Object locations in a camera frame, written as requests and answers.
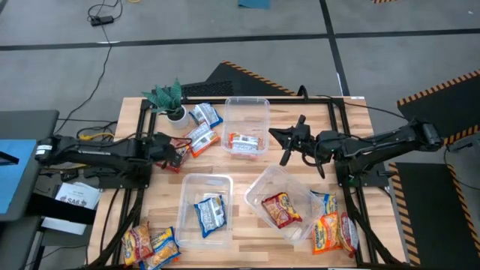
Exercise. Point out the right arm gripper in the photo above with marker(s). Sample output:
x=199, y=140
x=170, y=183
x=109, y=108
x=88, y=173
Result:
x=309, y=142

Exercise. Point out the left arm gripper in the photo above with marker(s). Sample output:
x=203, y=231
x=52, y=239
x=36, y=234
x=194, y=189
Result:
x=163, y=146

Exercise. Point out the red Maruchan ramen pack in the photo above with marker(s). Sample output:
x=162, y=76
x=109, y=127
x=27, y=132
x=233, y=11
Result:
x=281, y=210
x=349, y=234
x=135, y=243
x=170, y=169

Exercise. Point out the orange Maruchan ramen pack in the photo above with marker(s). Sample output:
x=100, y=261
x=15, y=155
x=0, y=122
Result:
x=245, y=142
x=325, y=234
x=201, y=139

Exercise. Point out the clear plastic bin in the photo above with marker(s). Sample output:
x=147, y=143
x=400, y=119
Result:
x=245, y=112
x=204, y=183
x=273, y=180

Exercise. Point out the blue Maruchan ramen pack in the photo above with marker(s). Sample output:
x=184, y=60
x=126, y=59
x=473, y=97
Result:
x=205, y=114
x=329, y=202
x=163, y=249
x=210, y=215

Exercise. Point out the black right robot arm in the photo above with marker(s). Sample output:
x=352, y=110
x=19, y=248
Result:
x=375, y=146

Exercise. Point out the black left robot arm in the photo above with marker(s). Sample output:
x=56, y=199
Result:
x=93, y=152

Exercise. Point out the green plant in white pot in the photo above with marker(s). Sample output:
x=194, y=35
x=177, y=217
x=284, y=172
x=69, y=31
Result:
x=179, y=118

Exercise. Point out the black hazard striped ramp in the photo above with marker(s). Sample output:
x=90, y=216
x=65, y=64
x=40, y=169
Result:
x=240, y=80

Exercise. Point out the printed paper sheet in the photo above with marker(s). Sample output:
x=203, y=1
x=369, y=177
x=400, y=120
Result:
x=77, y=197

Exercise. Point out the black shelf board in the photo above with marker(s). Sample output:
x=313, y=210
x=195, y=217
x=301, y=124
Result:
x=56, y=214

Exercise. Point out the plain white paper sheet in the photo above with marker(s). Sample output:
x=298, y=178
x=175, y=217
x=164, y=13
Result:
x=62, y=226

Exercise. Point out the teal floor mat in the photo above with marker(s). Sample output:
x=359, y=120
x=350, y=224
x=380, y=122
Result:
x=254, y=3

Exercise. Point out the black power adapter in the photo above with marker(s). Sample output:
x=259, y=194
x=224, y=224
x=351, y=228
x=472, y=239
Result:
x=102, y=20

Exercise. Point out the grey desk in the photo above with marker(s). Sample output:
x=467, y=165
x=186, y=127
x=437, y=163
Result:
x=22, y=125

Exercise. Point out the black hazard striped floor mat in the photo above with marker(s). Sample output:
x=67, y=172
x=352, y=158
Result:
x=427, y=213
x=382, y=1
x=450, y=105

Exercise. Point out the blue board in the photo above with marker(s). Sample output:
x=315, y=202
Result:
x=15, y=180

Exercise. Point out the grey side cabinet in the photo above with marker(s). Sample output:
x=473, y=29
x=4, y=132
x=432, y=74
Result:
x=15, y=243

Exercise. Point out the black aluminium table frame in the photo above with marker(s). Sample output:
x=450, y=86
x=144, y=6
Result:
x=318, y=100

